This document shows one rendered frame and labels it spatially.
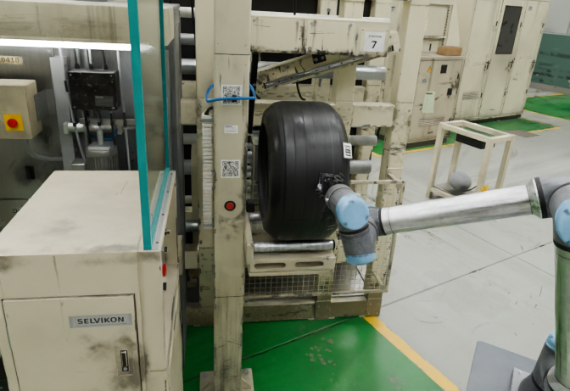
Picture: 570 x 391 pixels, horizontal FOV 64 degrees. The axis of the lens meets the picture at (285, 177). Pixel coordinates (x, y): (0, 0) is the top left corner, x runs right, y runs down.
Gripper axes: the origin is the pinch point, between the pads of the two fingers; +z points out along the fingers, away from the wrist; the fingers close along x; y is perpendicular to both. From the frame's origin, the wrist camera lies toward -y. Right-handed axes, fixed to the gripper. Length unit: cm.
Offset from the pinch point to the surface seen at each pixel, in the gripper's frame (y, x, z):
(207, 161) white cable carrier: 4.2, 40.9, 22.0
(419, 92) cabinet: 7, -237, 428
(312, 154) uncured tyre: 10.7, 3.5, 3.9
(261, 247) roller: -30.4, 19.5, 17.6
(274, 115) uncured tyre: 22.6, 15.6, 19.2
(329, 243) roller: -29.9, -8.9, 17.8
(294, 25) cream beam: 57, 5, 41
